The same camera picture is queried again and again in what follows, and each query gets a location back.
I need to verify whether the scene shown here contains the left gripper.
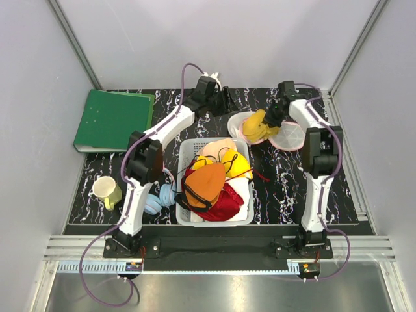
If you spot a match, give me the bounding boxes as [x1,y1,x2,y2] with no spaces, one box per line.
[205,86,238,117]

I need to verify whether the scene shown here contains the white pink mesh laundry bag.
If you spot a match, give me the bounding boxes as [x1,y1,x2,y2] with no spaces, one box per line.
[227,109,305,151]

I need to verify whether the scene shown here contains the yellow mesh bra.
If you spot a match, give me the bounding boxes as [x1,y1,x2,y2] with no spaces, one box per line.
[242,109,280,144]

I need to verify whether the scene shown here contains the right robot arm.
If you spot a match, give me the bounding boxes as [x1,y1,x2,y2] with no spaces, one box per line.
[263,81,343,258]

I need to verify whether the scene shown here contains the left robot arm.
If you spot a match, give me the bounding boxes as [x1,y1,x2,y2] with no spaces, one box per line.
[112,76,237,257]

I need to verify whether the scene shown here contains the red satin bra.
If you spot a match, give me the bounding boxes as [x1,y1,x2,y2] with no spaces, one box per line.
[194,183,244,222]

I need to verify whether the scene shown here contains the pink blue cat-ear headphones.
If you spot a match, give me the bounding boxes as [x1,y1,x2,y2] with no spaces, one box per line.
[144,168,177,215]

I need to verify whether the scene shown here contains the yellow-green plastic cup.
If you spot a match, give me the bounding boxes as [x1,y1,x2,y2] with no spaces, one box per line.
[92,176,122,211]

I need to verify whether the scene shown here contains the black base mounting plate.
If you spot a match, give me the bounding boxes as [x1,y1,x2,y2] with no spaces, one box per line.
[103,225,333,272]

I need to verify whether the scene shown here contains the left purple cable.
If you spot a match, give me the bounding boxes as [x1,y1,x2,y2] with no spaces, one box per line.
[79,62,209,308]

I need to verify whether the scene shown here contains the yellow bra black straps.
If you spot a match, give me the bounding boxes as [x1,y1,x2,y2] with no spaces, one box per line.
[194,148,254,179]

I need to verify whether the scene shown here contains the orange bra black straps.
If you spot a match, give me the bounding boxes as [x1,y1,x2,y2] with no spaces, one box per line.
[174,156,228,209]

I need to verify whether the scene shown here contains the green ring binder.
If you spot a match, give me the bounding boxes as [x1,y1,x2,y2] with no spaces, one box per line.
[73,90,155,153]

